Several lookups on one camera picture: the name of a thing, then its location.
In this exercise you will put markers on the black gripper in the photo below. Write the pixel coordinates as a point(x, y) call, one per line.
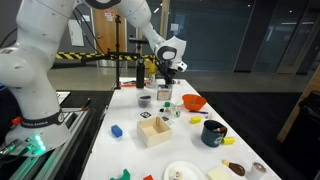
point(169, 74)

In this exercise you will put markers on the white drawer box housing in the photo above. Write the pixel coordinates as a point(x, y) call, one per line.
point(165, 87)

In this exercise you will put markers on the clear drawer with sticky notes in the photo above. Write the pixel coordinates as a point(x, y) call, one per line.
point(164, 95)

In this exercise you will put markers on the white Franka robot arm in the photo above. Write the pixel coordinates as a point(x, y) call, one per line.
point(36, 66)

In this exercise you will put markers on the open wooden box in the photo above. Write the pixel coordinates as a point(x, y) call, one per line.
point(160, 136)

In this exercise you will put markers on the green cube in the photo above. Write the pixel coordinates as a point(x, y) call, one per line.
point(167, 104)

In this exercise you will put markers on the black water bottle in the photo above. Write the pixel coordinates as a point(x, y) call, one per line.
point(140, 75)

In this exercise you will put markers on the orange plastic bowl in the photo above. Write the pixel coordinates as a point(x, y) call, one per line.
point(193, 101)

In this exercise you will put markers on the small photo card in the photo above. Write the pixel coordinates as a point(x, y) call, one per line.
point(165, 118)

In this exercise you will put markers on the clear round lid with tag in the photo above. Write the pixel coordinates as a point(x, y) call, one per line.
point(145, 115)

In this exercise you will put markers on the purple pen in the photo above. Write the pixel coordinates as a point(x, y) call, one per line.
point(198, 112)

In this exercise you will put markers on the yellow rectangular block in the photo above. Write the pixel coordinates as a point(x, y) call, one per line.
point(195, 120)

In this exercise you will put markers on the small beige trinket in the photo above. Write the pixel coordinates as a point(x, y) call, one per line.
point(209, 116)

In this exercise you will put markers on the brown red toy piece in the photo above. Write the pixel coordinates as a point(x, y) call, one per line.
point(220, 129)

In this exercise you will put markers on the dark teal mug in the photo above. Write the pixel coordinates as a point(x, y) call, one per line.
point(210, 138)

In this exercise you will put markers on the blue rectangular block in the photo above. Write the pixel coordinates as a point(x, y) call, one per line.
point(116, 131)

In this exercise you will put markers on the wooden door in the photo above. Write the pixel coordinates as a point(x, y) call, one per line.
point(105, 36)

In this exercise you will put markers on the small yellow cylinder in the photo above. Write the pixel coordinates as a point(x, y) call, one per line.
point(228, 140)

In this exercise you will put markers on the white round plate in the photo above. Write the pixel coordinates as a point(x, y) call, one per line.
point(190, 171)

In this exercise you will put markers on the small pale die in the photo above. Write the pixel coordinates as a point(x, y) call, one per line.
point(177, 175)

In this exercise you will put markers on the small red block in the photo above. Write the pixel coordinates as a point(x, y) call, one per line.
point(148, 177)

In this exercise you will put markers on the green arch block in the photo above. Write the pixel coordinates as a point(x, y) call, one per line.
point(124, 176)

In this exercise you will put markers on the pale yellow sticky pad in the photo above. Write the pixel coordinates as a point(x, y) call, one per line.
point(218, 174)

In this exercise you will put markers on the yellow black caution tape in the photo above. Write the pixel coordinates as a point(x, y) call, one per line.
point(68, 56)

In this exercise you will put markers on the white paper sign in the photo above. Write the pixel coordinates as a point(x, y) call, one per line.
point(76, 33)

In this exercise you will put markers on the brown drumstick toy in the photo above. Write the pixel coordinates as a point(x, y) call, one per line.
point(236, 168)

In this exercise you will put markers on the small white cup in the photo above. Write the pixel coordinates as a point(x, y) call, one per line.
point(258, 171)

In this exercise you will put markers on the black stereo camera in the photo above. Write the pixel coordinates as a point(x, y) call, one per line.
point(138, 40)

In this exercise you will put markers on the black camera stand pole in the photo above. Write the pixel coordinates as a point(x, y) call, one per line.
point(117, 50)

